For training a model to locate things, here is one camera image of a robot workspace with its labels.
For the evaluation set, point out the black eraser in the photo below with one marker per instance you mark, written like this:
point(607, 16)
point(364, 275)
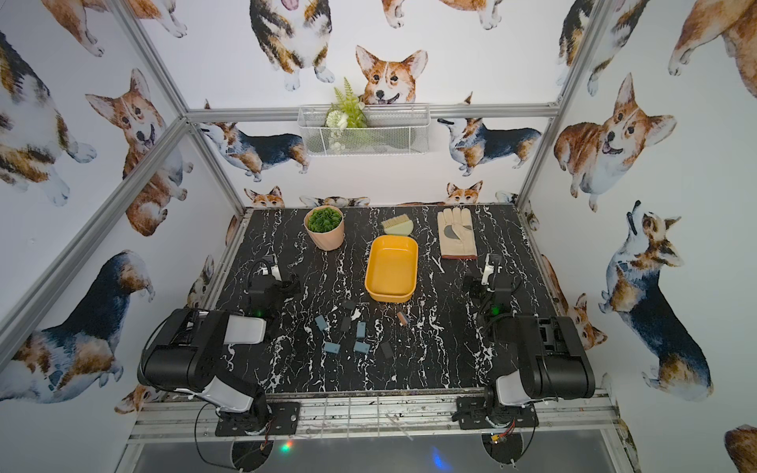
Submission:
point(387, 350)

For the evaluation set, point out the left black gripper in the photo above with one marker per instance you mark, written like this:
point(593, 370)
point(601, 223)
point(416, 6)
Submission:
point(263, 283)

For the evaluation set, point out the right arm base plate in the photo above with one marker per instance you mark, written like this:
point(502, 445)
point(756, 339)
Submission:
point(480, 413)

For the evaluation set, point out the yellow green sponge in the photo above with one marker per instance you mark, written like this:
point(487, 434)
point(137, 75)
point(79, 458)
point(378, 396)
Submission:
point(400, 225)

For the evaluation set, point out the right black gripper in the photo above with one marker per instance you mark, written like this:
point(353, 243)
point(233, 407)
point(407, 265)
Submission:
point(478, 283)

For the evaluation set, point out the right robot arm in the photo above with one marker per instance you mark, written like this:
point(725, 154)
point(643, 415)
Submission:
point(551, 363)

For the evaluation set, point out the light blue eraser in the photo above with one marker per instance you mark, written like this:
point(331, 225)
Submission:
point(331, 348)
point(322, 323)
point(362, 347)

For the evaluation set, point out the yellow storage box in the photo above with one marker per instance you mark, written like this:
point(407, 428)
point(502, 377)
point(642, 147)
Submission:
point(392, 270)

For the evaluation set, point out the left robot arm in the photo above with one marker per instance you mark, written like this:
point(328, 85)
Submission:
point(185, 356)

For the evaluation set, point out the blue grey eraser upright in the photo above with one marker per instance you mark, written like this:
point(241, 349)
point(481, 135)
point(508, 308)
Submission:
point(361, 330)

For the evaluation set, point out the beige work glove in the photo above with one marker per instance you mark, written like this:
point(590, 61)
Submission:
point(456, 234)

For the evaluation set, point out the pink pot with green plant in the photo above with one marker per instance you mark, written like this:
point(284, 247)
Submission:
point(326, 227)

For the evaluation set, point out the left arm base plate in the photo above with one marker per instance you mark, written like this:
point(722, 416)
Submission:
point(275, 419)

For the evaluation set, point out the white wire wall basket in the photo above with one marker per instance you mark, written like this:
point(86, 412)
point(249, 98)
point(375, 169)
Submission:
point(374, 130)

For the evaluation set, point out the artificial fern with white flower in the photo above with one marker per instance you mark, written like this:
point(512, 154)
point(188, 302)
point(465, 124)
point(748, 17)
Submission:
point(346, 122)

